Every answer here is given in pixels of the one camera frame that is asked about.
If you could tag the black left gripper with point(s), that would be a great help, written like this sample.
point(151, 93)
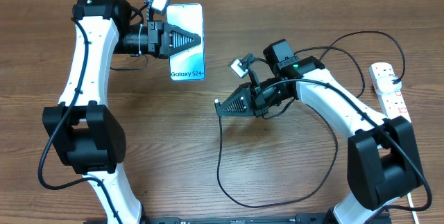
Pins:
point(161, 39)

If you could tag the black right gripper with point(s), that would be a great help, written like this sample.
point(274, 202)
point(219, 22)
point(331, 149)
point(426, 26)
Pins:
point(253, 104)

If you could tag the Samsung Galaxy smartphone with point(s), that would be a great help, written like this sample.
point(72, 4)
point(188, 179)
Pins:
point(189, 64)

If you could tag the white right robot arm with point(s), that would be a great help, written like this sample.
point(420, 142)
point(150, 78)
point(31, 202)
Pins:
point(383, 158)

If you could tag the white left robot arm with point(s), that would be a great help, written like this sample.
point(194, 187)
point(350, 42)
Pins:
point(81, 128)

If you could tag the white charger adapter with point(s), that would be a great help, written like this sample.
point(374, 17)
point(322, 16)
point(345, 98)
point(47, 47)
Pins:
point(387, 84)

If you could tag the white power strip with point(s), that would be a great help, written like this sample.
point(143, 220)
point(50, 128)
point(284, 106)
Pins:
point(389, 94)

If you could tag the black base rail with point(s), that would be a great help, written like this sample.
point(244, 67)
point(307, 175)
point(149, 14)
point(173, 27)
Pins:
point(310, 218)

